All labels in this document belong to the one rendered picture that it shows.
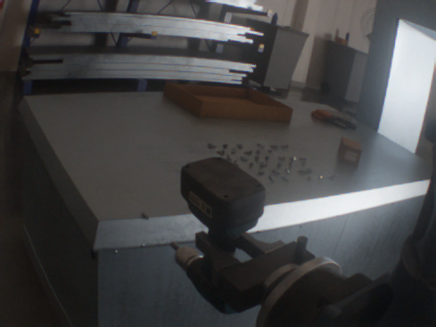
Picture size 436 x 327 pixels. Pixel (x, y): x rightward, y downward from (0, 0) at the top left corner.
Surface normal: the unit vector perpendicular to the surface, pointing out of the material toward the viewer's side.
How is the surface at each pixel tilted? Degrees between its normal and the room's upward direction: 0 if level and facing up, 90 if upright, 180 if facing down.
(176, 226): 68
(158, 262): 90
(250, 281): 12
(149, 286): 90
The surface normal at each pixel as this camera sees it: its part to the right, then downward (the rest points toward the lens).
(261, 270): 0.06, -0.88
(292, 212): 0.62, 0.03
